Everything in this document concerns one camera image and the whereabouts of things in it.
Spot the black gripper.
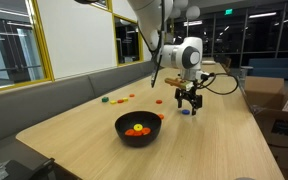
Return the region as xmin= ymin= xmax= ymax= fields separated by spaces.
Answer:
xmin=174 ymin=87 xmax=204 ymax=117

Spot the black bowl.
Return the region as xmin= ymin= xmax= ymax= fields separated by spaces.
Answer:
xmin=114 ymin=110 xmax=163 ymax=148

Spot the wide wooden table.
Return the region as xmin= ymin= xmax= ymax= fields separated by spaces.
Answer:
xmin=200 ymin=63 xmax=231 ymax=78

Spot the wooden chair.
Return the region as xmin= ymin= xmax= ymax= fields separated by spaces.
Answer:
xmin=221 ymin=56 xmax=233 ymax=73

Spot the plain cardboard box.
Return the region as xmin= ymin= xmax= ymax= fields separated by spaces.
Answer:
xmin=243 ymin=75 xmax=286 ymax=109

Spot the ceiling light tube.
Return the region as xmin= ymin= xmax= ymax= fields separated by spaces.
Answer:
xmin=183 ymin=20 xmax=204 ymax=27
xmin=248 ymin=11 xmax=278 ymax=19

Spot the white round pendant lamp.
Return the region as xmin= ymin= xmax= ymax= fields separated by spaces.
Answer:
xmin=173 ymin=0 xmax=189 ymax=10
xmin=169 ymin=7 xmax=182 ymax=19
xmin=185 ymin=5 xmax=202 ymax=20

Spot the short blue sofa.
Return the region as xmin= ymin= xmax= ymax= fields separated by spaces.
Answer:
xmin=248 ymin=57 xmax=288 ymax=81

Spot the open printed cardboard box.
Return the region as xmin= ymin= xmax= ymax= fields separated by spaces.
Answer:
xmin=253 ymin=79 xmax=288 ymax=173

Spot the grey upholstered bench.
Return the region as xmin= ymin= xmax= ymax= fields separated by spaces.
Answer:
xmin=0 ymin=60 xmax=156 ymax=148

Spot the wrist camera on wooden mount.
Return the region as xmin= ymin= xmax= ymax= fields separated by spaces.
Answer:
xmin=164 ymin=77 xmax=198 ymax=92

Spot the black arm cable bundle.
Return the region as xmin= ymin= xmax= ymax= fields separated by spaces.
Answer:
xmin=137 ymin=0 xmax=168 ymax=89

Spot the black camera cable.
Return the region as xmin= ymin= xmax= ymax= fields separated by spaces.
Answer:
xmin=197 ymin=72 xmax=240 ymax=96

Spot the large yellow window frame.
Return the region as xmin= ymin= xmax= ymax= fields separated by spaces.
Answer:
xmin=0 ymin=0 xmax=56 ymax=95

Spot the black camera equipment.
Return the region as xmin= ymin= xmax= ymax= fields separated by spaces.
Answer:
xmin=0 ymin=157 xmax=56 ymax=180

